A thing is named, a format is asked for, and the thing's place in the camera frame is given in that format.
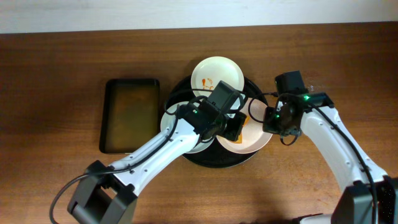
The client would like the orange green scrub sponge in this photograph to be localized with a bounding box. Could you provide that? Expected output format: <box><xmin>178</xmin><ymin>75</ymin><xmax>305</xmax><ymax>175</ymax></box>
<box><xmin>233</xmin><ymin>117</ymin><xmax>250</xmax><ymax>144</ymax></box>

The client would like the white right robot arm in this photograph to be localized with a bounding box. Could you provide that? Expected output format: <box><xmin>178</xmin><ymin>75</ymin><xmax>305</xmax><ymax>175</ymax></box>
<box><xmin>263</xmin><ymin>93</ymin><xmax>397</xmax><ymax>224</ymax></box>

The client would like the pink plate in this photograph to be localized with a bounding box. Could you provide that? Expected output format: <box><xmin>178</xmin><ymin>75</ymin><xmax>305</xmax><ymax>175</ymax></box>
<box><xmin>216</xmin><ymin>98</ymin><xmax>272</xmax><ymax>154</ymax></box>

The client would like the black round tray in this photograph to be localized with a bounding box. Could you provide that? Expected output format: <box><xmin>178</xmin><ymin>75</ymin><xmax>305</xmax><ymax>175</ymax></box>
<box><xmin>165</xmin><ymin>75</ymin><xmax>261</xmax><ymax>168</ymax></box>

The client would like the black rectangular tray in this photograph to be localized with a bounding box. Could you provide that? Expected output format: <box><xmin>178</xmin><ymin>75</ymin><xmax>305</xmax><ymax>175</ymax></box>
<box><xmin>99</xmin><ymin>78</ymin><xmax>160</xmax><ymax>154</ymax></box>

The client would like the light grey plate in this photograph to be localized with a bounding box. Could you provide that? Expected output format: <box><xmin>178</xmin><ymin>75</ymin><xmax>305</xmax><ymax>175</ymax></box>
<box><xmin>160</xmin><ymin>101</ymin><xmax>214</xmax><ymax>154</ymax></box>

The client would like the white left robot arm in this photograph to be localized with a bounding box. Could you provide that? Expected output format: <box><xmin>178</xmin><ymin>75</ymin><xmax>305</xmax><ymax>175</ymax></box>
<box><xmin>67</xmin><ymin>103</ymin><xmax>246</xmax><ymax>223</ymax></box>

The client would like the cream white plate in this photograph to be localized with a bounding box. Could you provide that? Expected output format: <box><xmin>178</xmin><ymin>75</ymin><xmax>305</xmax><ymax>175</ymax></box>
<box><xmin>190</xmin><ymin>56</ymin><xmax>244</xmax><ymax>96</ymax></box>

